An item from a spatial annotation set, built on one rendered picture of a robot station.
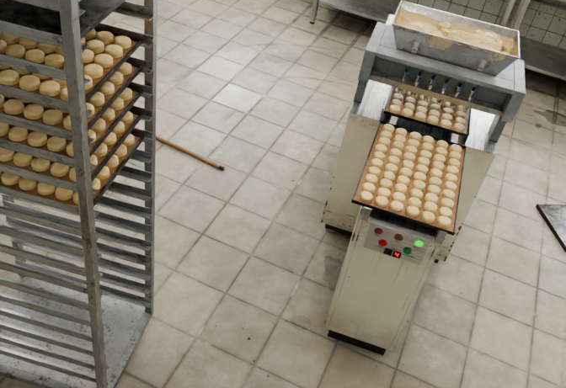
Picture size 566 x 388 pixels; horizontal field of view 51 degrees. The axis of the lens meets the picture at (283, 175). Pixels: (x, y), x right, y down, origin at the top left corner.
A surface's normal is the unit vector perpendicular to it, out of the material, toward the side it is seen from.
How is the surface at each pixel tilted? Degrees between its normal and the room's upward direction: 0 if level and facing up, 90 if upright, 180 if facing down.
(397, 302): 90
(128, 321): 0
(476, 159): 90
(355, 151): 90
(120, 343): 0
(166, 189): 0
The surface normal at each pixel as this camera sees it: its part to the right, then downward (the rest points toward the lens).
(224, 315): 0.15, -0.76
